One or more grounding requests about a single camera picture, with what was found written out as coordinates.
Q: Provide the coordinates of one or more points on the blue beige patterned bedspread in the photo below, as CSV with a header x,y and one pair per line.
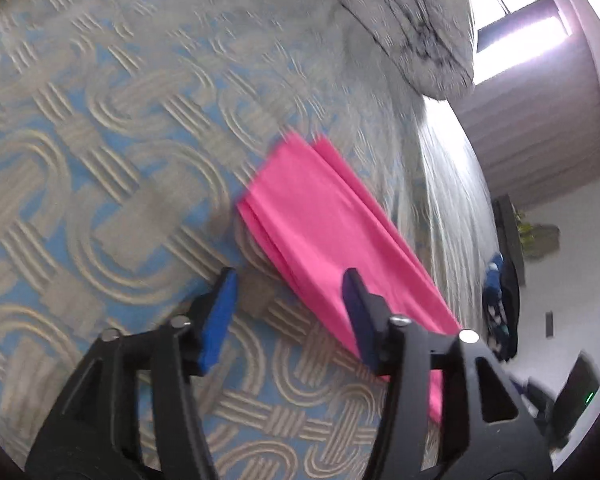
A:
x,y
128,131

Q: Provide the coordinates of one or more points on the black folded clothing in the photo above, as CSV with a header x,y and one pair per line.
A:
x,y
511,304

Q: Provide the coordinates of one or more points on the beige curtain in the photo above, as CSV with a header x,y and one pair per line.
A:
x,y
535,128

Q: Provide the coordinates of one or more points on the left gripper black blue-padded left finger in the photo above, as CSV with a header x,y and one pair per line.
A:
x,y
93,429

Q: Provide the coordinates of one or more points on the dark wall shelf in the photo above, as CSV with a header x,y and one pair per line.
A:
x,y
508,237

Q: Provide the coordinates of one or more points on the window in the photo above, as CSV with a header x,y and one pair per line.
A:
x,y
512,32

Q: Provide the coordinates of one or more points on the pink pants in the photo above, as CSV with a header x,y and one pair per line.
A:
x,y
315,219

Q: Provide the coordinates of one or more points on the green decor on shelf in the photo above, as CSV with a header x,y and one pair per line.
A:
x,y
537,240

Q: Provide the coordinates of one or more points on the navy white patterned clothing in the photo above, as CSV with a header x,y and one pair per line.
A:
x,y
493,308

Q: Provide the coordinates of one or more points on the grey patterned duvet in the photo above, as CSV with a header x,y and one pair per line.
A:
x,y
432,42

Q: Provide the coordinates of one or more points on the wall socket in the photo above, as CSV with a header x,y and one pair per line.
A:
x,y
549,324

